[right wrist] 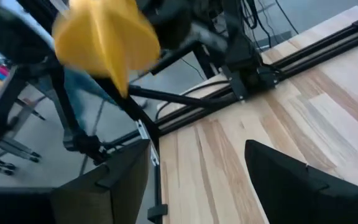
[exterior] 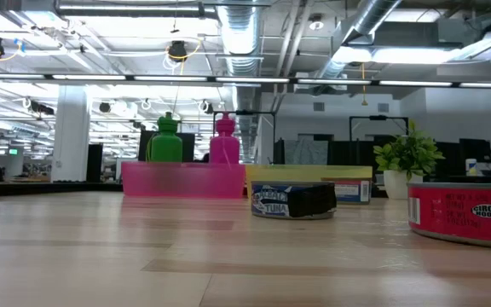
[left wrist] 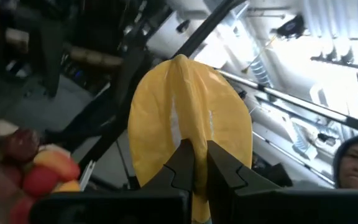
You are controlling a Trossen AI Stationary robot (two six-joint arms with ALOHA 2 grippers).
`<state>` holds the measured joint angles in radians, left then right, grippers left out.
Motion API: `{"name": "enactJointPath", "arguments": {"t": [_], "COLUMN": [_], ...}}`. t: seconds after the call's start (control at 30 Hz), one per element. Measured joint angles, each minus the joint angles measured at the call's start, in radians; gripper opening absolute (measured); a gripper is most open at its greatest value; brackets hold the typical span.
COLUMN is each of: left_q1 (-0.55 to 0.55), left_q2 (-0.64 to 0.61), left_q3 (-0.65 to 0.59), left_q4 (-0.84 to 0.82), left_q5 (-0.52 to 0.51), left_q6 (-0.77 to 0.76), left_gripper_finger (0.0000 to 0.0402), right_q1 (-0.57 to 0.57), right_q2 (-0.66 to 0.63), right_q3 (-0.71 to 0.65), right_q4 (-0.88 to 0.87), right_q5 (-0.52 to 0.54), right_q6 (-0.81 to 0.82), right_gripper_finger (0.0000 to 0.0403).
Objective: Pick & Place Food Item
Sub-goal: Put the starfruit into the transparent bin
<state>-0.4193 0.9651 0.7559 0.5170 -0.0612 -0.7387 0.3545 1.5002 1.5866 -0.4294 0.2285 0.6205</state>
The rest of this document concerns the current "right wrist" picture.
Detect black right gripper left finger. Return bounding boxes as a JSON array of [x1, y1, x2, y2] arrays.
[[53, 139, 151, 224]]

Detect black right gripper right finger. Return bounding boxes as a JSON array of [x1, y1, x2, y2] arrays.
[[244, 140, 354, 224]]

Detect yellow starfruit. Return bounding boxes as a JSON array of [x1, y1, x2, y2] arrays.
[[52, 0, 162, 98]]

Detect person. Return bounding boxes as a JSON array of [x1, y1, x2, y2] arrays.
[[63, 67, 117, 125]]

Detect dark office chair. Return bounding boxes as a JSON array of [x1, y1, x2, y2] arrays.
[[0, 2, 54, 175]]

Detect thick black cable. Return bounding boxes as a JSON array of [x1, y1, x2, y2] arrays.
[[128, 80, 239, 110]]

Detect black metal table frame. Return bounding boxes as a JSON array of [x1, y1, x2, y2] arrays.
[[94, 11, 358, 224]]

